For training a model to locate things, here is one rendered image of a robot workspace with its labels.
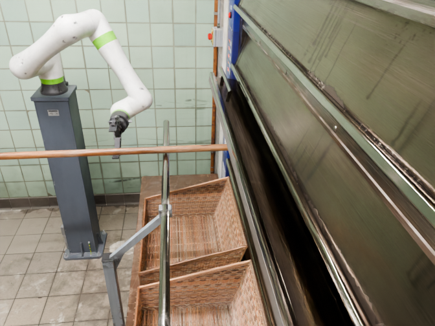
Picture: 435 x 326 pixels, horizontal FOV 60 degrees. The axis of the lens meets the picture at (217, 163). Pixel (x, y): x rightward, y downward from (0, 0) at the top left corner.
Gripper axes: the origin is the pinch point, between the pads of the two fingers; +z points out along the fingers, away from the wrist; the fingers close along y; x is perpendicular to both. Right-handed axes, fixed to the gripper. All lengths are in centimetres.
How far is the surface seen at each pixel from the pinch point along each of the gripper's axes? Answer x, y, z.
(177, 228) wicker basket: -27, 59, -10
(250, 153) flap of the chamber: -49, -23, 51
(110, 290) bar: 0, 38, 48
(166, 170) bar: -22.8, 0.5, 22.4
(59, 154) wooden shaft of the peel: 20.6, -1.1, 9.7
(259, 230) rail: -43, -26, 89
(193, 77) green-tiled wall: -43, 8, -114
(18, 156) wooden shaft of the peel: 36.8, -0.7, 9.7
